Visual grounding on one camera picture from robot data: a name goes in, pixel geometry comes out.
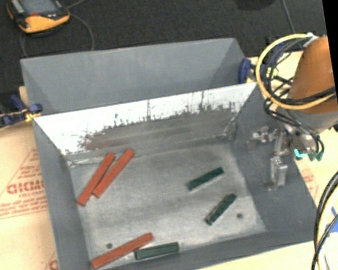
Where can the black cylinder on white bracket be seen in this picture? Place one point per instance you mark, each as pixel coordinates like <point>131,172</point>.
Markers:
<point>337,127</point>

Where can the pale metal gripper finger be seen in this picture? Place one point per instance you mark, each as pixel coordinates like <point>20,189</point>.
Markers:
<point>277,172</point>
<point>264,136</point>

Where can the grey metal bin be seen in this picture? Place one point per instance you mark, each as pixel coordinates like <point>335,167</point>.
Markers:
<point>166,195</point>

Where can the red-brown flat block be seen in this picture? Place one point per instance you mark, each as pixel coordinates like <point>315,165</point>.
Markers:
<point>122,250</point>
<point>95,180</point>
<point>114,172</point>

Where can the dark green flat block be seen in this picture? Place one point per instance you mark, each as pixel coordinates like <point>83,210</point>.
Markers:
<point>220,208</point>
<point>156,250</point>
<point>205,178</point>

